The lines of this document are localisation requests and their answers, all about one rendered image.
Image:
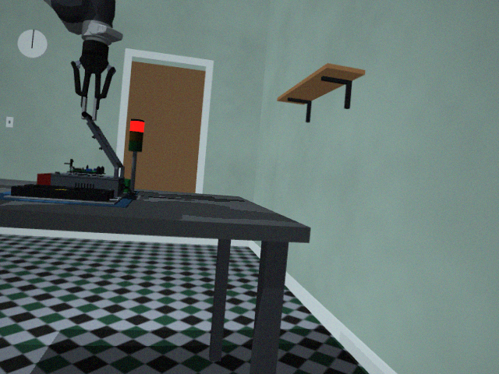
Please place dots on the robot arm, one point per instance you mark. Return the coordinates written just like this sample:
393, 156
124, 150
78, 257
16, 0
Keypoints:
91, 18

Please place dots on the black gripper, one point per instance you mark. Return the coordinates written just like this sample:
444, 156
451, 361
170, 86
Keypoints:
94, 59

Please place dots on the red bin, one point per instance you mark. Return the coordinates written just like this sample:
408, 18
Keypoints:
44, 179

